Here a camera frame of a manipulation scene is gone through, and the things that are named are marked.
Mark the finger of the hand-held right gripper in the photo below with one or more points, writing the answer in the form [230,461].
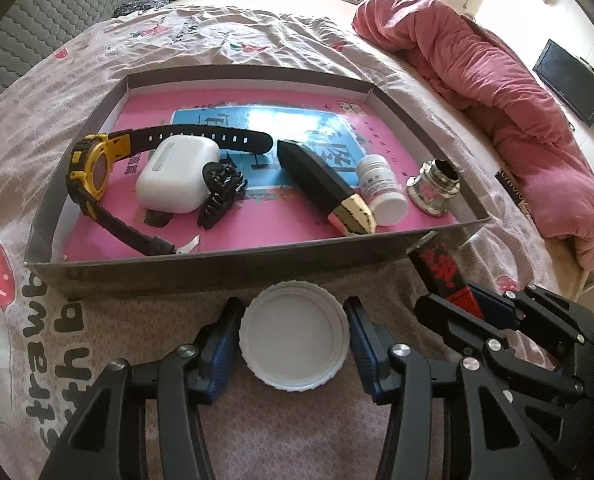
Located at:
[492,305]
[452,320]

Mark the yellow and black wristwatch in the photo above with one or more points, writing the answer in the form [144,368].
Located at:
[94,170]

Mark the white pill bottle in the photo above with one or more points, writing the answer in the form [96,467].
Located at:
[382,195]

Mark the grey cardboard box tray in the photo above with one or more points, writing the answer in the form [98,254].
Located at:
[227,275]

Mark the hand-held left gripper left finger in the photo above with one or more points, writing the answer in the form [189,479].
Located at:
[222,352]

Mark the black hair clip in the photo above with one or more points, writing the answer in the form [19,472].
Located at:
[217,195]

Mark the grey quilted headboard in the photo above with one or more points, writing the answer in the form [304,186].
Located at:
[27,35]

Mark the dark patterned cloth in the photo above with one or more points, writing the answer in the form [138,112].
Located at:
[142,6]

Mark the black television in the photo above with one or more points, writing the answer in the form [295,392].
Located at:
[569,82]

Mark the pink quilt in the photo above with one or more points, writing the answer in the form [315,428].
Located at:
[477,70]

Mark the white round jar lid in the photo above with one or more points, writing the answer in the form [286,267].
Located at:
[294,335]

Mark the white earbuds case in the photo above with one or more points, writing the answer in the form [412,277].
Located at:
[172,175]

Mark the red and black lighter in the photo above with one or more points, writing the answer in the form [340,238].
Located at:
[439,270]

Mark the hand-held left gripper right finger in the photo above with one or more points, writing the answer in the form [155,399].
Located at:
[362,352]

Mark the black tan pen case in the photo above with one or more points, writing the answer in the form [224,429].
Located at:
[317,175]

